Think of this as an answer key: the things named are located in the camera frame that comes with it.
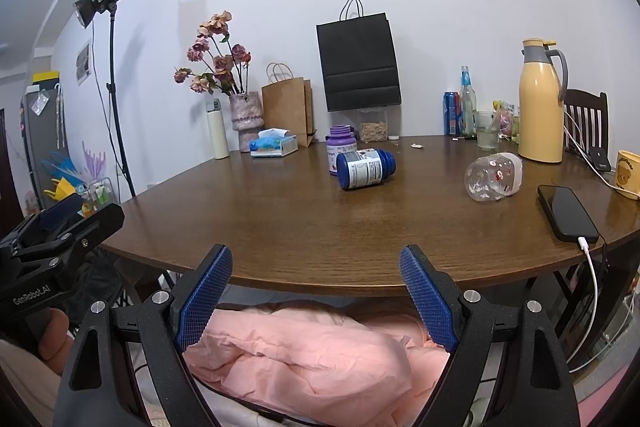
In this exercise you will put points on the clear plastic cup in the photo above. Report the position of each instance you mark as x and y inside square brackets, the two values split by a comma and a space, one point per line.
[492, 177]

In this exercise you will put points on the pink stone vase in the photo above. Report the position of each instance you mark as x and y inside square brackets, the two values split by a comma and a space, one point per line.
[246, 117]

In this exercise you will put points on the blue drink can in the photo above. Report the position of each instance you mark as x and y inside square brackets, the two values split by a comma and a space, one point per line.
[451, 114]

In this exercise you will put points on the white thermos bottle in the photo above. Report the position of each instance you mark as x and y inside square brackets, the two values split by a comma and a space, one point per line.
[218, 132]

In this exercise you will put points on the clear plastic food container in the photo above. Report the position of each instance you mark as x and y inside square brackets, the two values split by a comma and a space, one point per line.
[373, 127]

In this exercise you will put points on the dried pink flowers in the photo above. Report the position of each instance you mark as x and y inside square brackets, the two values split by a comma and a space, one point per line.
[220, 62]

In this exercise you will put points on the person's left hand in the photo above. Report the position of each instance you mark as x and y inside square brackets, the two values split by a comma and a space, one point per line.
[52, 334]

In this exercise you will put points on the clear glass bottle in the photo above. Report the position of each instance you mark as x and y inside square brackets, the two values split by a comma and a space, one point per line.
[468, 107]

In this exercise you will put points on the tissue box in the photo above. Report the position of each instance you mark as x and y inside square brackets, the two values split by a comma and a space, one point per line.
[272, 144]

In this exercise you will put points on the black charger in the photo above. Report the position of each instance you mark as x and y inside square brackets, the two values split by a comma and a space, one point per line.
[599, 158]

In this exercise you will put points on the blue supplement bottle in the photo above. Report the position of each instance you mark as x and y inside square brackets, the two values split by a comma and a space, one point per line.
[365, 169]

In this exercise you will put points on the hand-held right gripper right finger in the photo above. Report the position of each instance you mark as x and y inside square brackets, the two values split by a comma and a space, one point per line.
[430, 302]

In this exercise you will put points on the dark wooden chair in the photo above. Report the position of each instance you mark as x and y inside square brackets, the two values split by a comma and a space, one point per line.
[590, 117]

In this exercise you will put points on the yellow thermos jug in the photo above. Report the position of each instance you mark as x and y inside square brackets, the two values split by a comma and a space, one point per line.
[540, 107]

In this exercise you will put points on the clear drinking glass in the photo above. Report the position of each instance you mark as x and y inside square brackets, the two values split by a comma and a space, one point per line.
[486, 132]

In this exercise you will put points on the grey refrigerator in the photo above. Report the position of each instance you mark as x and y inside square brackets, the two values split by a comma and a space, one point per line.
[42, 142]

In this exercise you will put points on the cluster of small bottles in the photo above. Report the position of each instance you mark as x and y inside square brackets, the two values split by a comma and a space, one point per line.
[507, 122]

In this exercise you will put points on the yellow mug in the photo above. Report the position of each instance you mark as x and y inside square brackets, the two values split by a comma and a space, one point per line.
[627, 174]

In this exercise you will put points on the pink blanket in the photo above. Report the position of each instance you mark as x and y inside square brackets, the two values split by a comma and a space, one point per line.
[300, 357]

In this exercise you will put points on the black paper bag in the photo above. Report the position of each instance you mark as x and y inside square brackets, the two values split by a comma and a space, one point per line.
[360, 62]

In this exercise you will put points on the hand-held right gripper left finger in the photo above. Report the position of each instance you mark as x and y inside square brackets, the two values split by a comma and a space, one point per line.
[205, 302]

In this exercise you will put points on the black smartphone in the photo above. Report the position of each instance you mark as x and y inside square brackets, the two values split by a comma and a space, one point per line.
[567, 212]

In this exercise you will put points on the wall poster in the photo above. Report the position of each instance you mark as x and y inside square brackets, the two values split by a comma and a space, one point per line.
[82, 62]

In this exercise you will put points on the purple supplement bottle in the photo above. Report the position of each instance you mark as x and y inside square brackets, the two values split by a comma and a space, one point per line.
[340, 142]

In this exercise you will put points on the brown paper bag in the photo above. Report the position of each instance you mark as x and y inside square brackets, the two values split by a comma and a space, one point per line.
[285, 107]

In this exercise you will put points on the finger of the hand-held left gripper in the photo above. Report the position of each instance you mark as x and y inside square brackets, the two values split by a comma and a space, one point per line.
[55, 214]
[90, 232]

